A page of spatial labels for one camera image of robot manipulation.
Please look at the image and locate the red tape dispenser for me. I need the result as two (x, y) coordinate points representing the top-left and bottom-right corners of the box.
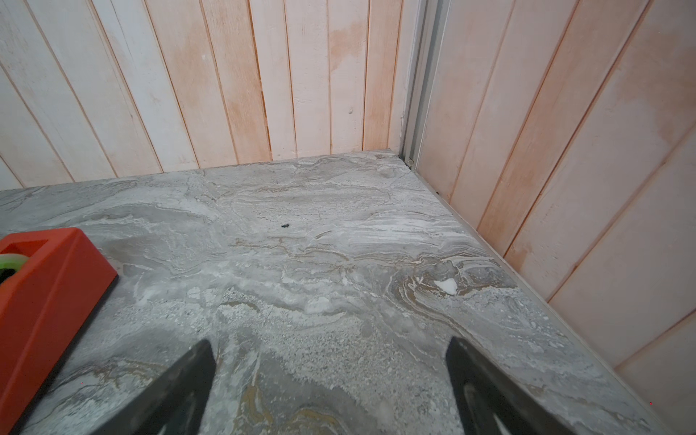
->
(1, 228), (118, 434)

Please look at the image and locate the green tape roll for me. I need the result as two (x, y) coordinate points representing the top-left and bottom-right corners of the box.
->
(0, 253), (29, 283)

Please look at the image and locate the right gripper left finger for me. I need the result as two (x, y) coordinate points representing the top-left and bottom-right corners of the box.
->
(94, 339), (217, 434)

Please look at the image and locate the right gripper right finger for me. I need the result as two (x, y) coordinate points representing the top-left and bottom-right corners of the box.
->
(445, 336), (573, 434)

